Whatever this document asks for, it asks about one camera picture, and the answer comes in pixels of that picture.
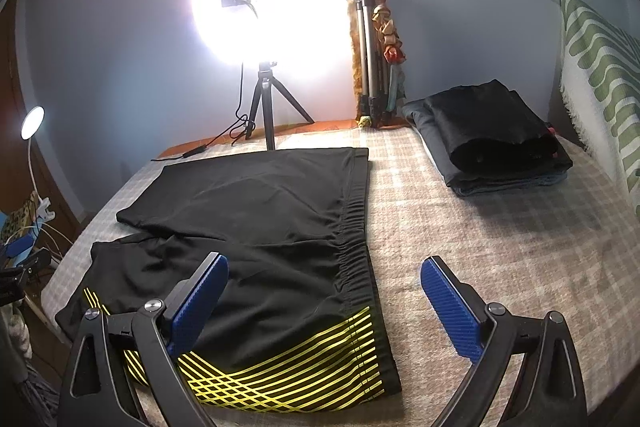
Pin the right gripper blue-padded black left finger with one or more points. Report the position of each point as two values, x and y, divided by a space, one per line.
96 390

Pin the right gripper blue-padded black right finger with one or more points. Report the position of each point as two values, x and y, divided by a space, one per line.
549 390

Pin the black shorts with yellow stripes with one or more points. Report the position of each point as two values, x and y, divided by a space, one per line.
298 327

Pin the beige plaid bed blanket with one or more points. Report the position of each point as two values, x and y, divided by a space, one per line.
572 247

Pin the folded black pants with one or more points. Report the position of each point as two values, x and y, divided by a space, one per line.
489 129

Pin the white clip-on desk lamp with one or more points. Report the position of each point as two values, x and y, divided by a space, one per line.
30 126

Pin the folded grey garment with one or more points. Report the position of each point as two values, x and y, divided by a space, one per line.
466 184

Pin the green striped white pillow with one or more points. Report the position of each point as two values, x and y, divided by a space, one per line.
599 86

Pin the silver folded tripod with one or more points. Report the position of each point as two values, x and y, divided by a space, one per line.
368 71

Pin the black tripod with ring light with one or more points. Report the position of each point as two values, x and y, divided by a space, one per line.
298 54

